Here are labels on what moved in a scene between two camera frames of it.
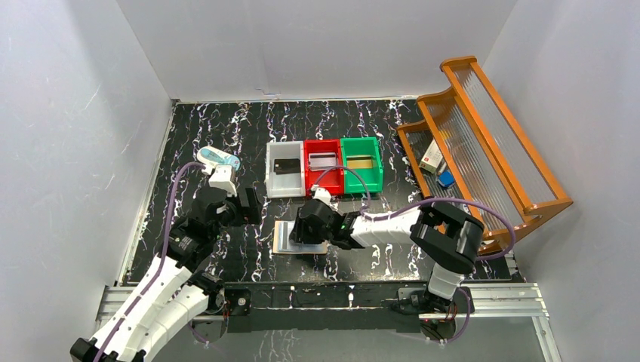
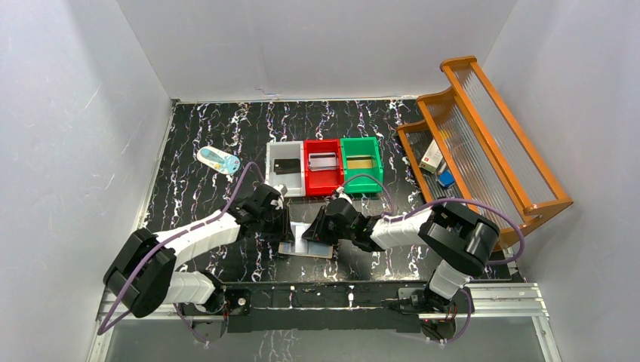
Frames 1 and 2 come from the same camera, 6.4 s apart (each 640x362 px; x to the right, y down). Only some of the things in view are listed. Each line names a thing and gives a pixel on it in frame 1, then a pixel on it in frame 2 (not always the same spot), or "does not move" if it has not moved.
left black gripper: x=250 y=206 → x=282 y=219
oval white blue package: x=217 y=157 does not move
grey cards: x=322 y=161 does not move
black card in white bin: x=287 y=166 does not move
